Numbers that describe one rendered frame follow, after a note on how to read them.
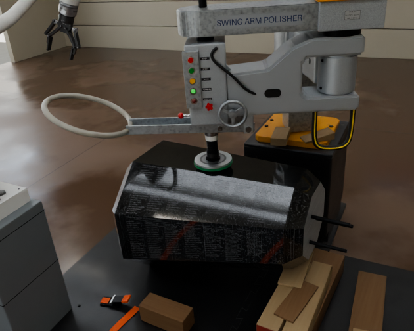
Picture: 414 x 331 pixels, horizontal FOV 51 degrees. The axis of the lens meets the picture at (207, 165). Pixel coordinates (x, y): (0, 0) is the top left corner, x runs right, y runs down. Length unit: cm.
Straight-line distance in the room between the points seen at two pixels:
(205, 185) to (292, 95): 68
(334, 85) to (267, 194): 64
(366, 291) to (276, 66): 139
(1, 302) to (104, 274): 83
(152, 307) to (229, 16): 163
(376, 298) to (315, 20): 155
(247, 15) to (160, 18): 753
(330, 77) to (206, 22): 67
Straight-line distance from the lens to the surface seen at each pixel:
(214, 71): 215
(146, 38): 987
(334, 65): 223
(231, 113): 215
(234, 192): 232
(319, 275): 260
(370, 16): 219
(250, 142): 296
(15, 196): 243
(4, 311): 254
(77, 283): 309
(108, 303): 287
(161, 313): 257
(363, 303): 266
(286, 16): 212
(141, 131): 234
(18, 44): 1036
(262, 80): 218
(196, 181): 242
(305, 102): 225
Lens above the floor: 196
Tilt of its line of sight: 27 degrees down
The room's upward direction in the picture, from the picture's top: 4 degrees counter-clockwise
